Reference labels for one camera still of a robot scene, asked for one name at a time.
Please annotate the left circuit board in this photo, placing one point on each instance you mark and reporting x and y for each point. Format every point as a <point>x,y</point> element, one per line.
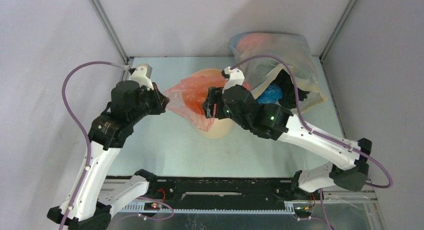
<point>152,206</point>

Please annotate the black plastic trash bag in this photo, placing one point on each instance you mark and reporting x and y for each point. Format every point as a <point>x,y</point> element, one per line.
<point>284,82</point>

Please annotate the circuit board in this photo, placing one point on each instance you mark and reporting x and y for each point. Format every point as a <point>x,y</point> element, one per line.
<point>152,206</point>
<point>303,212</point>

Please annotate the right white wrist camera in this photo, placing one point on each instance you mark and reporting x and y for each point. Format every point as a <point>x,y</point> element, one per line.
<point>233,77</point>

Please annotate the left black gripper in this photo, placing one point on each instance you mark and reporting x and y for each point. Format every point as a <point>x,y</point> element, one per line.
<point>162,100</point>

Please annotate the large translucent storage bag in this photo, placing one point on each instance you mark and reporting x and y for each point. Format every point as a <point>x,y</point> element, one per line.
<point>264,55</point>

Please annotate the beige plastic trash bin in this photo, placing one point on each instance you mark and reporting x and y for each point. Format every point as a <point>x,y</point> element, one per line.
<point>219,128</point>

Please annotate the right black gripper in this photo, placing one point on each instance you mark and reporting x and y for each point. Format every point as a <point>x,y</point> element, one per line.
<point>212,102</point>

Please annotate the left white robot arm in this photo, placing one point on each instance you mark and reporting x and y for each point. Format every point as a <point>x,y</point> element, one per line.
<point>105,140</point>

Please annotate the blue plastic trash bag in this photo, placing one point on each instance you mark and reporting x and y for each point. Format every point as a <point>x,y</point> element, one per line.
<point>271,94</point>

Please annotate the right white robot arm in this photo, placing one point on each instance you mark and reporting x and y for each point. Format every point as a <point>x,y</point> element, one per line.
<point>346,167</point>

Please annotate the right circuit board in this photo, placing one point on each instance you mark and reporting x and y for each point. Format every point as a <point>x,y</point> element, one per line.
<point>303,212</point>

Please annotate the red plastic trash bag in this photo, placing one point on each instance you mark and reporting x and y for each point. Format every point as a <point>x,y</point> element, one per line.
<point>187,96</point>

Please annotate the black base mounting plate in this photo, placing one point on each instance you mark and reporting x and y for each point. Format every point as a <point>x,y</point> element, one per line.
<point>226,193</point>

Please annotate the aluminium frame rail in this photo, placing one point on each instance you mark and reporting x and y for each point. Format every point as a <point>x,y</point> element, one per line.
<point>127,190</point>

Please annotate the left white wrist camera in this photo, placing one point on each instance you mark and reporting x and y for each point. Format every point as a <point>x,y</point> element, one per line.
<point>142,75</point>

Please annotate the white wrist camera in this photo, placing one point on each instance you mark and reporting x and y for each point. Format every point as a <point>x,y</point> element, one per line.
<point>233,77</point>
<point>142,75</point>

